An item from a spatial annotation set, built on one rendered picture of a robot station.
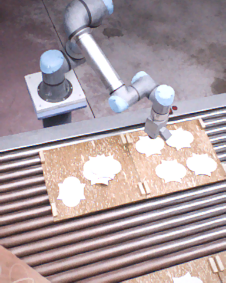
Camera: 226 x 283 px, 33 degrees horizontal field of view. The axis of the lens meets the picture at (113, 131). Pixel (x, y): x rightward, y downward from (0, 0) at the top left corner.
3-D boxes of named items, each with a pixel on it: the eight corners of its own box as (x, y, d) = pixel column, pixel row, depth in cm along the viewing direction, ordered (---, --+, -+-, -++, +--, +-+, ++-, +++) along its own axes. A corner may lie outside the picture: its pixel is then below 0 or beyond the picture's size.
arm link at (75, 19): (53, 4, 146) (124, 111, 147) (75, -7, 151) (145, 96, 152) (47, 19, 157) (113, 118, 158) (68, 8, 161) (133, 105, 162)
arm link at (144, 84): (125, 78, 156) (143, 95, 152) (145, 66, 160) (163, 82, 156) (123, 91, 162) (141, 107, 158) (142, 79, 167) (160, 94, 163)
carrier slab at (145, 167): (122, 135, 189) (123, 134, 188) (198, 120, 198) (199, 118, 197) (146, 199, 171) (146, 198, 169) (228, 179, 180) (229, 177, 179)
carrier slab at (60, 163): (38, 153, 179) (38, 151, 178) (121, 135, 189) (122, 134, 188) (54, 222, 161) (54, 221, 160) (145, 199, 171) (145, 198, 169)
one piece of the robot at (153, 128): (168, 128, 157) (161, 149, 171) (181, 116, 162) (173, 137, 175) (146, 112, 161) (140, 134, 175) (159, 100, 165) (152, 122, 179)
